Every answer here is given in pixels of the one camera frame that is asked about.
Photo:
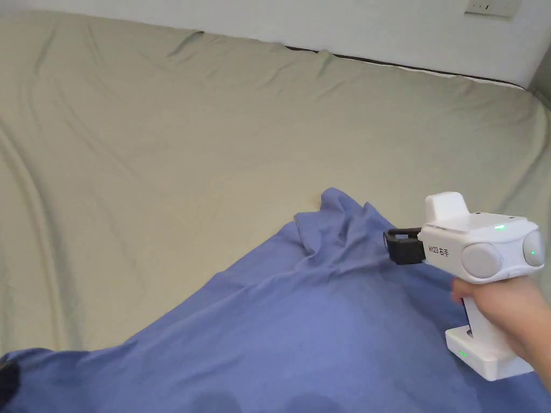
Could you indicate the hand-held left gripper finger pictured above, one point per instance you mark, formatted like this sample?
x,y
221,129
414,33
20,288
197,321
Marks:
x,y
7,383

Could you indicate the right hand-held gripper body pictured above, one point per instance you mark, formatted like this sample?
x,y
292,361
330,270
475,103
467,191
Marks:
x,y
456,245

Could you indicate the blue garment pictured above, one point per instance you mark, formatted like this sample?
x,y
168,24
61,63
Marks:
x,y
275,327

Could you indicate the person's right hand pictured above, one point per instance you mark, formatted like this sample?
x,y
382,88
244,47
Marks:
x,y
508,314

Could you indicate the bed with beige sheet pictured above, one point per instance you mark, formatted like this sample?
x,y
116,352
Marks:
x,y
172,142

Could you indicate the white wall socket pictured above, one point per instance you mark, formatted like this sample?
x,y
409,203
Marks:
x,y
493,7

